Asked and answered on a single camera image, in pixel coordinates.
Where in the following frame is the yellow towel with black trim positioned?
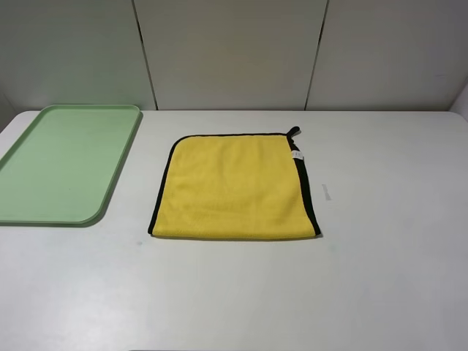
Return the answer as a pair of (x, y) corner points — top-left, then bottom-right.
(148, 126), (321, 241)

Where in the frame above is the light green plastic tray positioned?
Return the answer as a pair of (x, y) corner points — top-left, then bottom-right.
(1, 105), (142, 227)

